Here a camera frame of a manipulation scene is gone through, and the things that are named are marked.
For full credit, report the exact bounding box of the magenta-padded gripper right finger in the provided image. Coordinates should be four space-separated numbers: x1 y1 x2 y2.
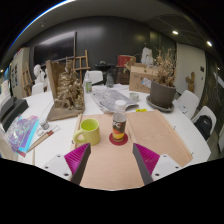
131 142 183 186

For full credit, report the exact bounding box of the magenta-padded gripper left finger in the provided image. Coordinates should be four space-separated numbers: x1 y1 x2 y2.
41 142 92 186

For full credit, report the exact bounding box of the clear drink bottle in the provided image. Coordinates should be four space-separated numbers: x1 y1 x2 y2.
111 99 128 142

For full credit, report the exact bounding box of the yellow-green mug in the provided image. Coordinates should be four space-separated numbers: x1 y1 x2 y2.
72 118 101 147

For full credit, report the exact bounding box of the flat round red coaster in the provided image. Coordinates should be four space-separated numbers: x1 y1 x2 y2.
108 132 129 146

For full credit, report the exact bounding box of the small paint jar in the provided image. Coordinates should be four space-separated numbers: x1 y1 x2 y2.
39 119 50 131

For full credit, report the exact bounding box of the grey plant saucer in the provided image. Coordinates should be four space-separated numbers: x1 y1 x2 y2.
145 95 175 113

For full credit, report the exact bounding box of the colourful iridescent sheet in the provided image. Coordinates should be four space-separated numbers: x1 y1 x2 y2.
4 114 40 158

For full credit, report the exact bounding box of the small white cup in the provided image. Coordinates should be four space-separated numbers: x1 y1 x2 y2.
129 92 140 102

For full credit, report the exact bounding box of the black backpack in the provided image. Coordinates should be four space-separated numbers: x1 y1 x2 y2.
194 114 214 141

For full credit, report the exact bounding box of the dried plant in grey pot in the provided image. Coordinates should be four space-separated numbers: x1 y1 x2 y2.
149 48 178 108

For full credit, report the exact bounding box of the newspaper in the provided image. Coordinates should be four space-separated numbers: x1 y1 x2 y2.
90 87 140 114

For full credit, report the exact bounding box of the black flat case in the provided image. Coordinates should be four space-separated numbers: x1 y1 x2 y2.
0 98 30 133
0 96 18 118

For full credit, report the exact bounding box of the white spray bottle, green label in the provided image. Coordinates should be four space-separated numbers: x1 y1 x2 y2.
84 71 93 94

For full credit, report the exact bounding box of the cardboard box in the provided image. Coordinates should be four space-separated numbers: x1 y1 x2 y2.
128 64 158 94

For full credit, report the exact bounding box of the glass pitcher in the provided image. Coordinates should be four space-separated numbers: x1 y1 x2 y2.
105 73 116 88

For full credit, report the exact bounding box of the wooden figure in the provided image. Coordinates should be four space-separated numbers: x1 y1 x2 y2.
184 71 196 94

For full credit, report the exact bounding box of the wooden easel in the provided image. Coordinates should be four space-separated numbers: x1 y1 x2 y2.
64 49 91 84
21 61 34 98

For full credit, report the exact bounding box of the red box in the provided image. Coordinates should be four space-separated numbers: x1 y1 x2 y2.
117 54 137 68

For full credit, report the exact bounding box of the white plastic bag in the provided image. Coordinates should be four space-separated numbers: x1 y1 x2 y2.
140 46 155 67

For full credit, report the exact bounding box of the beige shelf cabinet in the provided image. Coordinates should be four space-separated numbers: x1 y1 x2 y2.
9 47 32 99

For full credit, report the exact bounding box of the ceiling strip light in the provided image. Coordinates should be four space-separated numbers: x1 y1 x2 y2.
8 0 78 51

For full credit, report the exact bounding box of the black wall screen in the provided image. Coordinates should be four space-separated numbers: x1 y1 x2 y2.
32 31 77 68

